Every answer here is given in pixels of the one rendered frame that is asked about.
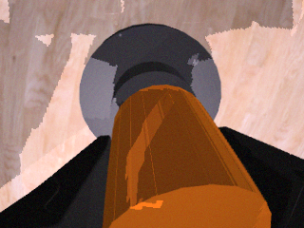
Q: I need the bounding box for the orange knob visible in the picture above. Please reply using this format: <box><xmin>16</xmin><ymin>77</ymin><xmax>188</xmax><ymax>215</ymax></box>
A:
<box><xmin>103</xmin><ymin>85</ymin><xmax>271</xmax><ymax>228</ymax></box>

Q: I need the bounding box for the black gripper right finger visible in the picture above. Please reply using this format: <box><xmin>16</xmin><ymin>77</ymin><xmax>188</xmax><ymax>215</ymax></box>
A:
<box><xmin>218</xmin><ymin>126</ymin><xmax>304</xmax><ymax>228</ymax></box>

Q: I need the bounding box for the dark grey round pedestal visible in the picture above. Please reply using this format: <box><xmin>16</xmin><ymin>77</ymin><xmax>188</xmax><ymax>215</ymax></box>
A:
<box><xmin>79</xmin><ymin>23</ymin><xmax>221</xmax><ymax>140</ymax></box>

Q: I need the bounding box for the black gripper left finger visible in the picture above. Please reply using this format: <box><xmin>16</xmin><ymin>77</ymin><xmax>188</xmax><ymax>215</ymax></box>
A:
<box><xmin>0</xmin><ymin>136</ymin><xmax>111</xmax><ymax>228</ymax></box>

